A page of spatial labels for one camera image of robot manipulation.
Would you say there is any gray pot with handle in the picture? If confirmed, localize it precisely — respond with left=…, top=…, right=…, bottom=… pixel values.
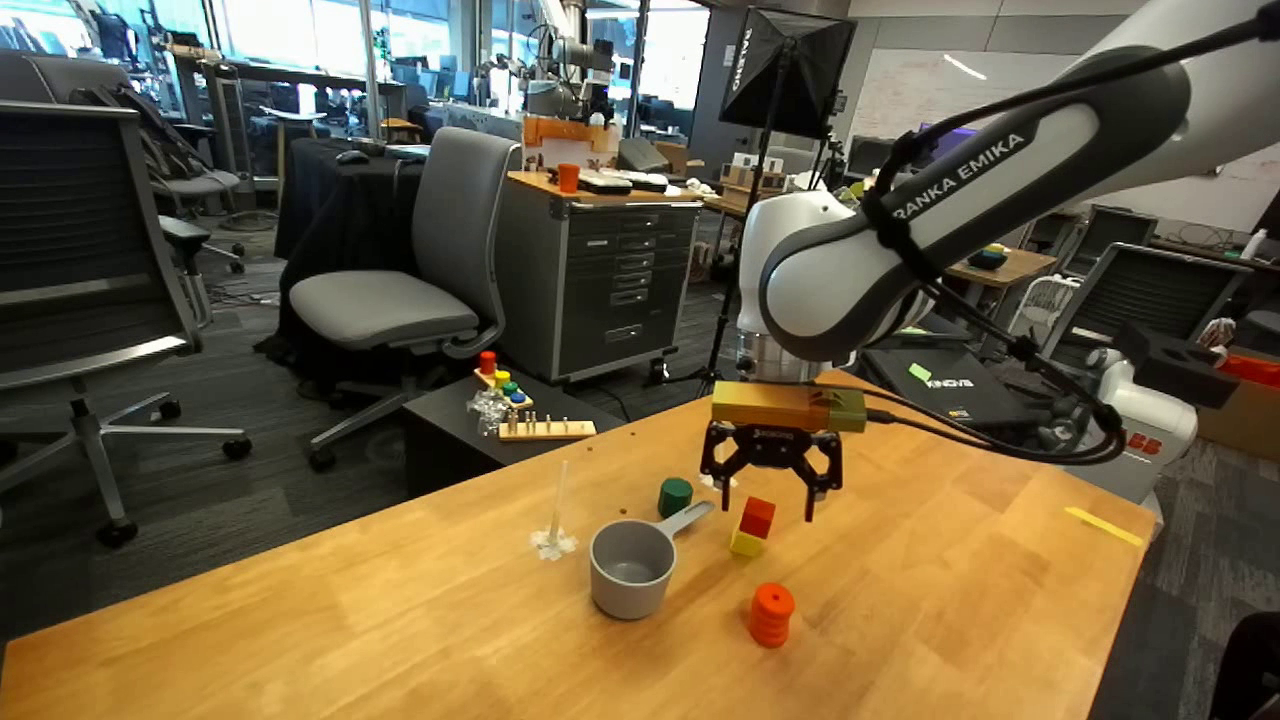
left=584, top=496, right=720, bottom=623

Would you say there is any gray drawer cabinet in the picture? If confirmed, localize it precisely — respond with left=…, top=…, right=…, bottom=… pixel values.
left=491, top=174, right=710, bottom=389

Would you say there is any wooden block tray toy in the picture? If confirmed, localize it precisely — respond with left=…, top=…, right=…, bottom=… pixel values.
left=491, top=413, right=600, bottom=444

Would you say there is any gray office chair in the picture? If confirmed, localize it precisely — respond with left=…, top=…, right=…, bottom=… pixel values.
left=286, top=124, right=525, bottom=472

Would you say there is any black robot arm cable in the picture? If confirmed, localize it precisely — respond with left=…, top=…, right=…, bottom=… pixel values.
left=853, top=3, right=1280, bottom=468

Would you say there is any black covered table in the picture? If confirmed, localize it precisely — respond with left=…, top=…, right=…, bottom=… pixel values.
left=269, top=134, right=429, bottom=273

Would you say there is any colourful stacking toy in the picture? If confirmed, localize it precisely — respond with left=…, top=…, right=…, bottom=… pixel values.
left=468, top=350, right=538, bottom=415

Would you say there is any black light stand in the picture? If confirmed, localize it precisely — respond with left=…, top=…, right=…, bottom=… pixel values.
left=697, top=77, right=816, bottom=391

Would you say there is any white ABB robot base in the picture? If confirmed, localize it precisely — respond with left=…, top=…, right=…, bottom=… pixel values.
left=1085, top=355, right=1201, bottom=509

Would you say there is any green octagonal block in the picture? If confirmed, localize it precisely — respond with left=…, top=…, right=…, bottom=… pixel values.
left=657, top=472, right=697, bottom=522

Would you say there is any white wall whiteboard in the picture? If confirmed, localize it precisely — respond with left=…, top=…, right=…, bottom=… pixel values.
left=853, top=48, right=1085, bottom=137

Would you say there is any black softbox light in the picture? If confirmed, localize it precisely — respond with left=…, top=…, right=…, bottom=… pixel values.
left=716, top=12, right=862, bottom=140

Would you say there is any black boxy device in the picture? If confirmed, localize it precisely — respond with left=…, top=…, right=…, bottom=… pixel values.
left=1123, top=325, right=1245, bottom=413

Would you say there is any orange white box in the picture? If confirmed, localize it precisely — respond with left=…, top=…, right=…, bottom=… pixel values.
left=515, top=113, right=623, bottom=174

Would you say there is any black mesh office chair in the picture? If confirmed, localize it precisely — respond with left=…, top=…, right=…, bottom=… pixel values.
left=0, top=95, right=258, bottom=553

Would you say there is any clear plastic bag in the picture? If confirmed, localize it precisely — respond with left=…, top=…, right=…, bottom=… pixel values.
left=463, top=389, right=513, bottom=440

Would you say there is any yellowish wrist camera bar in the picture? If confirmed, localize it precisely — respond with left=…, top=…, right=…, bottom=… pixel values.
left=710, top=381, right=874, bottom=438

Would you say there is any brown cardboard box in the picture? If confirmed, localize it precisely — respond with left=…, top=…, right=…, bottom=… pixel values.
left=1198, top=343, right=1280, bottom=468

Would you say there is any yellow tape strip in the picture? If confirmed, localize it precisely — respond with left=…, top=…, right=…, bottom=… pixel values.
left=1062, top=501, right=1150, bottom=553

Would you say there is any orange cylinder block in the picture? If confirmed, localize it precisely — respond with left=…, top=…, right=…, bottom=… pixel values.
left=743, top=582, right=799, bottom=651

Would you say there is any black case green sticker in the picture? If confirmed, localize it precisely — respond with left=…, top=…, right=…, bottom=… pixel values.
left=858, top=338, right=1071, bottom=433

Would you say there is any dark flat screen panel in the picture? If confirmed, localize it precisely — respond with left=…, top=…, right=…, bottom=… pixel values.
left=1052, top=238, right=1251, bottom=376

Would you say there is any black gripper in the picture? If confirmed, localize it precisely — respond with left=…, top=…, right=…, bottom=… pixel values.
left=697, top=424, right=847, bottom=528

